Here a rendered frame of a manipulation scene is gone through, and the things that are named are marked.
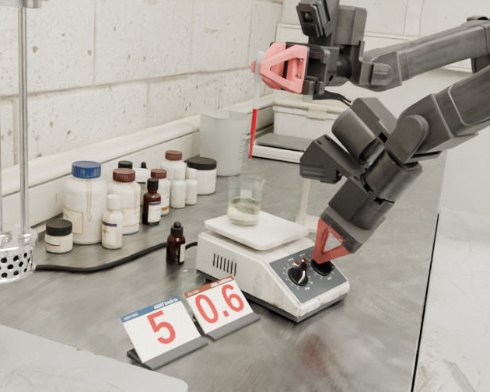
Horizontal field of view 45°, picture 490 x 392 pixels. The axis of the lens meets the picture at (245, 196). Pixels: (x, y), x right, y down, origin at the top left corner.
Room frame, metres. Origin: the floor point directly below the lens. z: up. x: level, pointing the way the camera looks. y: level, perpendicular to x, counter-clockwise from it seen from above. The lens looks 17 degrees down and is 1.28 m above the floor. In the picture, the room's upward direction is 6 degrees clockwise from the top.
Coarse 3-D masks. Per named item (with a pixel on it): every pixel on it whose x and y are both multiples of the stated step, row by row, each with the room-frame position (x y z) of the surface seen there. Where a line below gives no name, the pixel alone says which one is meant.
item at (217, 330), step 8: (184, 296) 0.68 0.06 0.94; (248, 304) 0.73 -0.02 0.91; (248, 312) 0.72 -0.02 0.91; (200, 320) 0.67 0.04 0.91; (224, 320) 0.69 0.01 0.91; (232, 320) 0.69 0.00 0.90; (240, 320) 0.70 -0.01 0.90; (248, 320) 0.70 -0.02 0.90; (200, 328) 0.67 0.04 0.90; (208, 328) 0.66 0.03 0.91; (216, 328) 0.67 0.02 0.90; (224, 328) 0.67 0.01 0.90; (232, 328) 0.67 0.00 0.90; (208, 336) 0.65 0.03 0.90; (216, 336) 0.65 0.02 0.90
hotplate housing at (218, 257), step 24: (216, 240) 0.81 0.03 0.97; (216, 264) 0.80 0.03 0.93; (240, 264) 0.77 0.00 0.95; (264, 264) 0.75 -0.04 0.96; (240, 288) 0.77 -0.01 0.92; (264, 288) 0.74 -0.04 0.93; (288, 288) 0.73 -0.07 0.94; (336, 288) 0.78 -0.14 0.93; (288, 312) 0.72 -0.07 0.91; (312, 312) 0.73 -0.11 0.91
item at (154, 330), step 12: (156, 312) 0.64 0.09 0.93; (168, 312) 0.65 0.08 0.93; (180, 312) 0.66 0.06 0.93; (132, 324) 0.61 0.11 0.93; (144, 324) 0.62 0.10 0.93; (156, 324) 0.63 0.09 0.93; (168, 324) 0.63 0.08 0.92; (180, 324) 0.64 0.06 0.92; (132, 336) 0.60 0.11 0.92; (144, 336) 0.60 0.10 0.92; (156, 336) 0.61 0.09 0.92; (168, 336) 0.62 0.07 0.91; (180, 336) 0.63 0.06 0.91; (144, 348) 0.59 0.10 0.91; (156, 348) 0.60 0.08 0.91
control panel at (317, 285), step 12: (300, 252) 0.81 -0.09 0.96; (312, 252) 0.82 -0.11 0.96; (276, 264) 0.76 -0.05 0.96; (288, 264) 0.77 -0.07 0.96; (288, 276) 0.75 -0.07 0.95; (312, 276) 0.77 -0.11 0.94; (324, 276) 0.78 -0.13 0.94; (336, 276) 0.80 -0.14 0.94; (300, 288) 0.74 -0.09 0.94; (312, 288) 0.75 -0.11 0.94; (324, 288) 0.76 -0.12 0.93; (300, 300) 0.72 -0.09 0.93
